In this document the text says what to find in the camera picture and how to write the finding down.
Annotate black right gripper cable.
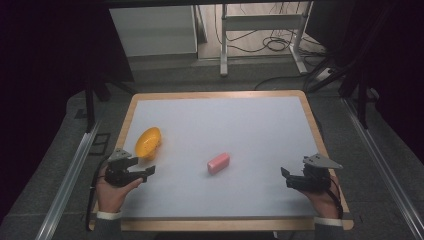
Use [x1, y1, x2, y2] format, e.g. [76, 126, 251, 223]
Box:
[327, 177, 344, 220]

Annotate person's left hand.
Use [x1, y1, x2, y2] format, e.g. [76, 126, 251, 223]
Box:
[95, 165, 145, 214]

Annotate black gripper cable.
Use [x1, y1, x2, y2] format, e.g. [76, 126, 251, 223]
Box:
[327, 177, 344, 220]
[85, 155, 111, 232]

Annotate white metal desk frame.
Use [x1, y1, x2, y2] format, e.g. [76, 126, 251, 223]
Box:
[219, 1, 314, 78]

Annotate person's right hand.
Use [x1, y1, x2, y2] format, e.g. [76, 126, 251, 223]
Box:
[300, 175, 342, 220]

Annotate black metal stand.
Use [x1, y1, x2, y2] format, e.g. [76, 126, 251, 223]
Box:
[305, 0, 401, 130]
[83, 75, 137, 134]

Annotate white table mat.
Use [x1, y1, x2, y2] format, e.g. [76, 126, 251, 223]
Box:
[120, 95, 322, 220]

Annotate aluminium rail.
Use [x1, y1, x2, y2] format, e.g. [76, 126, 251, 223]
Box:
[342, 97, 424, 240]
[34, 121, 102, 240]

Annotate white power strip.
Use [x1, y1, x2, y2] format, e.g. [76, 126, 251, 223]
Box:
[314, 67, 335, 83]

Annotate black floor cables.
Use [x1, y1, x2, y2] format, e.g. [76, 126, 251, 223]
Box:
[213, 2, 326, 58]

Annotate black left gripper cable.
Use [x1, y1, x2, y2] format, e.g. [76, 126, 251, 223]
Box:
[85, 155, 111, 232]

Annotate yellow plastic bowl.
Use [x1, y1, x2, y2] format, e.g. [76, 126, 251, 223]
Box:
[134, 126, 163, 160]

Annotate pink soap bar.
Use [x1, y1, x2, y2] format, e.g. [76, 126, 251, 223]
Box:
[206, 152, 231, 176]

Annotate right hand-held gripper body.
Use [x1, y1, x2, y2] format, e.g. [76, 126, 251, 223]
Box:
[294, 152, 344, 195]

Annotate white cabinet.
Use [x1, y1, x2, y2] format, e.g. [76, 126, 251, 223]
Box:
[109, 4, 199, 58]

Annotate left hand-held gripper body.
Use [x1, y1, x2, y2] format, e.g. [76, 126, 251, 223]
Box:
[104, 147, 145, 188]

